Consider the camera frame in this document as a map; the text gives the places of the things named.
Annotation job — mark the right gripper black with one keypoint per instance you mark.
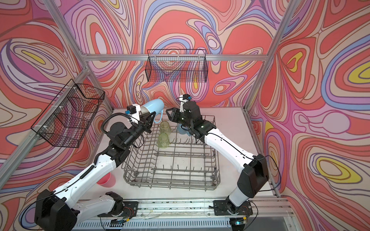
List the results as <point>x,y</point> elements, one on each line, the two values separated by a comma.
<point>175,112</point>

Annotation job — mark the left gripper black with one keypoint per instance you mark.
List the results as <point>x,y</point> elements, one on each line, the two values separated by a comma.
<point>144,126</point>

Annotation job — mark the light blue mug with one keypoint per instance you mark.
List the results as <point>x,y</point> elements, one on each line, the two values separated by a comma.
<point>156,105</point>

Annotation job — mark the green glass cup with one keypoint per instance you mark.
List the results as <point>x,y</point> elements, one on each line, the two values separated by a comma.
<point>163,141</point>
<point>165,128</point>

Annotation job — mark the blue floral ceramic mug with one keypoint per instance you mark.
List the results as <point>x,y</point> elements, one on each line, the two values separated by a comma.
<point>183,130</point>

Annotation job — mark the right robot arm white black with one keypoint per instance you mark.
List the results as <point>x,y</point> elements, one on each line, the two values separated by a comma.
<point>253,169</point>

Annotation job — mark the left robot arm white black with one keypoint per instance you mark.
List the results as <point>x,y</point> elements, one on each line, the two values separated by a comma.
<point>60,209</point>

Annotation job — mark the pink plastic cup left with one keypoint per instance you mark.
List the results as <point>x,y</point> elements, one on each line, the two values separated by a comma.
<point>108,181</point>

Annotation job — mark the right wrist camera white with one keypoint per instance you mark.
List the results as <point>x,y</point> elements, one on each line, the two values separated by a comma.
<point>183,99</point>

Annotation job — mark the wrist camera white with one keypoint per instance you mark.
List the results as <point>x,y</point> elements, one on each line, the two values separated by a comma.
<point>183,99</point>
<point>133,111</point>

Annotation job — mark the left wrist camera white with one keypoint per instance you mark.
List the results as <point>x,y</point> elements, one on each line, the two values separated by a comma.
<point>133,111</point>

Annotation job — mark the grey wire dish rack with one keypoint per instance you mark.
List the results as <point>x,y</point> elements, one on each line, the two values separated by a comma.
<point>186,163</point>

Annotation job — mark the black wire basket back wall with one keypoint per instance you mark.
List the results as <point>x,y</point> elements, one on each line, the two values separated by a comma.
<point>176,65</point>

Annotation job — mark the black wire basket wall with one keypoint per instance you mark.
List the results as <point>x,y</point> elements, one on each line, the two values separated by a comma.
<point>71,115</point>
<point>176,65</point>

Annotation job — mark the black wire basket left wall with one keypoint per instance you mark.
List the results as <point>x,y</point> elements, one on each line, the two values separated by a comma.
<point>71,115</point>

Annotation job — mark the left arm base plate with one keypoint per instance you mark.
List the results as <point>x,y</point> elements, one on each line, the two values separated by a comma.
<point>128,210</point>

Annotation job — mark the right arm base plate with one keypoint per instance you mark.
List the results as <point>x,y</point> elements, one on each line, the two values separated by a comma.
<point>226,208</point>

